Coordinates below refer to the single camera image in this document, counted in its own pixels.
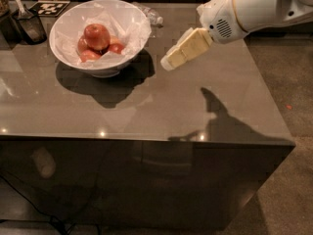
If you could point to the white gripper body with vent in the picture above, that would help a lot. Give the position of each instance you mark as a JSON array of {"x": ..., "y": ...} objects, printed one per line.
[{"x": 219, "y": 20}]

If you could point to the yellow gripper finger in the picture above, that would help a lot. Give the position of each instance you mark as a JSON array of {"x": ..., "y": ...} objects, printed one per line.
[
  {"x": 195, "y": 45},
  {"x": 184, "y": 36}
]

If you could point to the red apple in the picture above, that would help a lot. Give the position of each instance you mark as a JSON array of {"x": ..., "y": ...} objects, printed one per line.
[
  {"x": 97, "y": 36},
  {"x": 81, "y": 45},
  {"x": 116, "y": 48},
  {"x": 89, "y": 55}
]

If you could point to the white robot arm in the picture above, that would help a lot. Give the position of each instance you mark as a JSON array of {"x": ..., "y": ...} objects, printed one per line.
[{"x": 254, "y": 15}]

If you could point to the white bowl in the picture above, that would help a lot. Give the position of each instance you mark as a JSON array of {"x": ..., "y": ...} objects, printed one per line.
[{"x": 114, "y": 5}]

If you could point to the clear plastic water bottle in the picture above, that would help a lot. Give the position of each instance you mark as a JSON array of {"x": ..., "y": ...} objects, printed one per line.
[{"x": 154, "y": 17}]

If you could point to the white paper liner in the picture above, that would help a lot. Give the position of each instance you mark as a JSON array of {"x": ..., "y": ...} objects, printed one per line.
[{"x": 130, "y": 25}]

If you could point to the dark glossy cabinet table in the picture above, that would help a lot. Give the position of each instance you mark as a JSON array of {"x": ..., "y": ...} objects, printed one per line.
[{"x": 148, "y": 147}]

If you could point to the black white marker tag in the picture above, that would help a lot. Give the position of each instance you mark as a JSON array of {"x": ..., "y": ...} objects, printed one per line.
[{"x": 49, "y": 8}]

